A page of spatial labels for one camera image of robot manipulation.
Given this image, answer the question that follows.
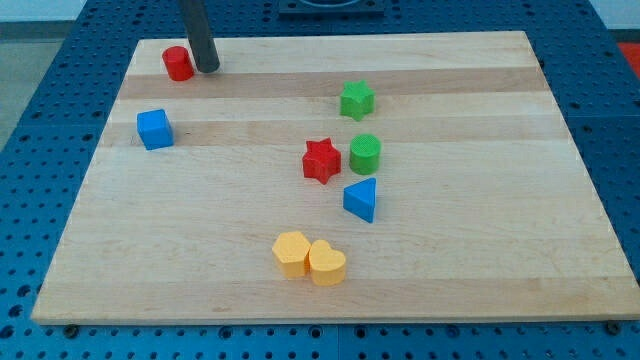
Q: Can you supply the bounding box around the red cylinder block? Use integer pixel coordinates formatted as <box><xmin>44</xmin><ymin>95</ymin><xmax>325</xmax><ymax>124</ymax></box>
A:
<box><xmin>162</xmin><ymin>46</ymin><xmax>194</xmax><ymax>81</ymax></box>

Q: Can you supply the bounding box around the red star block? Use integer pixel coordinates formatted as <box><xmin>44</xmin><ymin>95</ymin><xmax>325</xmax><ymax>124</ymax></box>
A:
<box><xmin>302</xmin><ymin>138</ymin><xmax>341</xmax><ymax>185</ymax></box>

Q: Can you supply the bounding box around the blue triangle block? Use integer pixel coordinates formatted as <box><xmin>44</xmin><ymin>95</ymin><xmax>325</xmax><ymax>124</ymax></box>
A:
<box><xmin>343</xmin><ymin>178</ymin><xmax>377</xmax><ymax>223</ymax></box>

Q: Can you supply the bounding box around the green cylinder block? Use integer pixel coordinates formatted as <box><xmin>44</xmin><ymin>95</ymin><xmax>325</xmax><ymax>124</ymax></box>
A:
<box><xmin>349</xmin><ymin>134</ymin><xmax>382</xmax><ymax>175</ymax></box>

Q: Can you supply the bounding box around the light wooden board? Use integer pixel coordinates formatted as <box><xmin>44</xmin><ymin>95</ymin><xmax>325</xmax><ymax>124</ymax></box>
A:
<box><xmin>32</xmin><ymin>31</ymin><xmax>639</xmax><ymax>325</ymax></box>

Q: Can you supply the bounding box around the yellow hexagon block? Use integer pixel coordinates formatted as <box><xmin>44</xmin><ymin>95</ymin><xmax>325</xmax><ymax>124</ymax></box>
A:
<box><xmin>272</xmin><ymin>231</ymin><xmax>311</xmax><ymax>279</ymax></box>

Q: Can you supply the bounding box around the yellow heart block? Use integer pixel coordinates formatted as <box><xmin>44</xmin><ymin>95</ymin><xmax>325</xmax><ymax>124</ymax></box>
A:
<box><xmin>308</xmin><ymin>239</ymin><xmax>346</xmax><ymax>286</ymax></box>

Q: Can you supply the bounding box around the green star block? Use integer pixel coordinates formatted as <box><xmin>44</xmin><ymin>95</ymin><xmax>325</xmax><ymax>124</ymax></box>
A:
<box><xmin>339</xmin><ymin>80</ymin><xmax>375</xmax><ymax>121</ymax></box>

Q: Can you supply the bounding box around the blue cube block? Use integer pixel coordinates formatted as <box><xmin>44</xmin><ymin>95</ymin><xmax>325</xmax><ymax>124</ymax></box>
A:
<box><xmin>136</xmin><ymin>109</ymin><xmax>174</xmax><ymax>150</ymax></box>

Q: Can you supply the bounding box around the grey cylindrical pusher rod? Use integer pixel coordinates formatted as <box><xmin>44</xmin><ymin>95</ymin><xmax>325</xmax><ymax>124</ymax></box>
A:
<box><xmin>178</xmin><ymin>0</ymin><xmax>220</xmax><ymax>73</ymax></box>

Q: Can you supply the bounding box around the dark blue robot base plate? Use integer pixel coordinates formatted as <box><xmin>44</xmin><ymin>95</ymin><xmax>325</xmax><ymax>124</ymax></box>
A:
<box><xmin>277</xmin><ymin>0</ymin><xmax>386</xmax><ymax>17</ymax></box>

